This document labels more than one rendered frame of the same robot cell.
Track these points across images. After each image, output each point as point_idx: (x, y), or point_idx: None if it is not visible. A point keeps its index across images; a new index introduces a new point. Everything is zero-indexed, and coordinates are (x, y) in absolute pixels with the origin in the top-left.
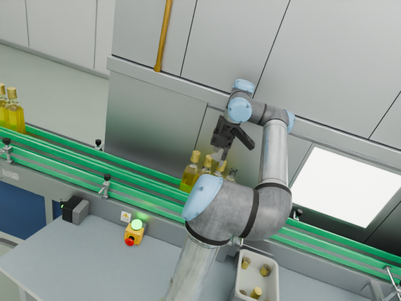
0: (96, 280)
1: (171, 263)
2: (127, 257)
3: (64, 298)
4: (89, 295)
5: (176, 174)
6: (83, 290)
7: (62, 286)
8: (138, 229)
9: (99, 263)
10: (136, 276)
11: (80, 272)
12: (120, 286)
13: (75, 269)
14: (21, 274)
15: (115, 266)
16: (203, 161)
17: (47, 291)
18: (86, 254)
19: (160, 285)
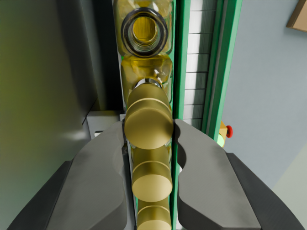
0: (271, 134)
1: (234, 65)
2: (236, 120)
3: (292, 147)
4: (288, 132)
5: (88, 141)
6: (283, 138)
7: (281, 154)
8: (220, 134)
9: (251, 140)
10: (261, 100)
11: (264, 149)
12: (275, 110)
13: (262, 154)
14: (272, 182)
15: (251, 126)
16: (65, 139)
17: (286, 160)
18: (243, 154)
19: (269, 68)
